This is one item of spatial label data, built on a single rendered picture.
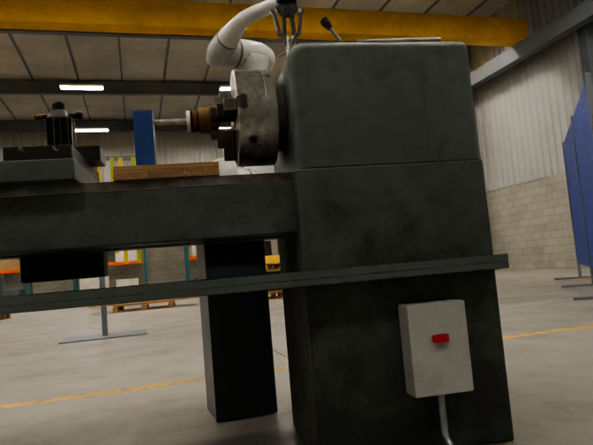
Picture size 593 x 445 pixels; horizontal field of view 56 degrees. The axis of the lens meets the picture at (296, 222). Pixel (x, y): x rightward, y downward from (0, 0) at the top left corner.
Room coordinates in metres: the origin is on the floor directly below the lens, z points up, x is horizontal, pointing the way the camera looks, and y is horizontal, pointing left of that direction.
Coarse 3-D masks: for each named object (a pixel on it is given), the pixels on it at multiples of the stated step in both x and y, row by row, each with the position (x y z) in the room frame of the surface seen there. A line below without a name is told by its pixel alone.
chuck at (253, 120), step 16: (240, 80) 1.67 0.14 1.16; (256, 80) 1.68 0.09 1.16; (256, 96) 1.66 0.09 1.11; (240, 112) 1.65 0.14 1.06; (256, 112) 1.66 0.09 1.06; (240, 128) 1.66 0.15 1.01; (256, 128) 1.67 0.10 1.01; (240, 144) 1.69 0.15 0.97; (256, 144) 1.70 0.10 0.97; (240, 160) 1.75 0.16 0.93; (256, 160) 1.77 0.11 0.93
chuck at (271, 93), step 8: (264, 72) 1.72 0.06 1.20; (272, 72) 1.73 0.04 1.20; (264, 80) 1.69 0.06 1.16; (272, 80) 1.69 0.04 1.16; (272, 88) 1.68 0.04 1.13; (272, 96) 1.67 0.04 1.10; (272, 104) 1.67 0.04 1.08; (272, 112) 1.67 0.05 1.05; (272, 120) 1.67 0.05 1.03; (272, 128) 1.68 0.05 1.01; (272, 136) 1.70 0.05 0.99; (272, 144) 1.71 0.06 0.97; (272, 152) 1.74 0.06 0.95; (272, 160) 1.78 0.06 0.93
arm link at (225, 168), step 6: (222, 162) 2.32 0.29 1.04; (228, 162) 2.32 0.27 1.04; (234, 162) 2.34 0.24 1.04; (222, 168) 2.31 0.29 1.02; (228, 168) 2.31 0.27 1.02; (234, 168) 2.33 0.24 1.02; (240, 168) 2.37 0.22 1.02; (222, 174) 2.30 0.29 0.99; (228, 174) 2.31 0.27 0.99; (234, 174) 2.32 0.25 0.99; (240, 174) 2.34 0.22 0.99
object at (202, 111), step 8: (192, 112) 1.75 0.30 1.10; (200, 112) 1.74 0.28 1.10; (208, 112) 1.74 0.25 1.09; (192, 120) 1.74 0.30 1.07; (200, 120) 1.74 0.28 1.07; (208, 120) 1.75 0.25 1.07; (192, 128) 1.76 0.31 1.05; (200, 128) 1.76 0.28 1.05; (208, 128) 1.76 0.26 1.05; (216, 128) 1.78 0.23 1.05
